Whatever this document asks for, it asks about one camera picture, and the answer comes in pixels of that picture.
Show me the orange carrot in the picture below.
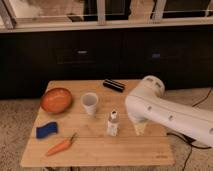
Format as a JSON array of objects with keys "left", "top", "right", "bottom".
[{"left": 46, "top": 133, "right": 77, "bottom": 156}]

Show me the black power adapter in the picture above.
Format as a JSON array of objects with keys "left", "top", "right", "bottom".
[{"left": 182, "top": 134, "right": 196, "bottom": 144}]

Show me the blue sponge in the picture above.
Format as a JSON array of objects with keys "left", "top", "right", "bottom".
[{"left": 36, "top": 122, "right": 58, "bottom": 139}]

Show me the black cable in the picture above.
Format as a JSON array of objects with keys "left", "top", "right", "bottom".
[{"left": 166, "top": 87, "right": 213, "bottom": 171}]

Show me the orange bowl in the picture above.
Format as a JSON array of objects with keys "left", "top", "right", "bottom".
[{"left": 40, "top": 88, "right": 73, "bottom": 113}]

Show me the black rectangular case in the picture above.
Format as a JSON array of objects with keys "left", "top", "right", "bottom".
[{"left": 103, "top": 79, "right": 125, "bottom": 92}]

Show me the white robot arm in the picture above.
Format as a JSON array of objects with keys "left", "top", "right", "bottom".
[{"left": 125, "top": 75, "right": 213, "bottom": 147}]

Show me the small white bottle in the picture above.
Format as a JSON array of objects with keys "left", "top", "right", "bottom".
[{"left": 107, "top": 110, "right": 119, "bottom": 136}]

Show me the white paper cup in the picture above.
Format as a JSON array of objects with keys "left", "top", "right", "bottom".
[{"left": 81, "top": 92, "right": 99, "bottom": 116}]

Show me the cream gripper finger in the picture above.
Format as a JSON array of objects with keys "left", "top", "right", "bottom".
[{"left": 134, "top": 120, "right": 148, "bottom": 136}]

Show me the dark cabinet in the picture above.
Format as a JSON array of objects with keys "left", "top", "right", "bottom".
[{"left": 0, "top": 26, "right": 213, "bottom": 99}]

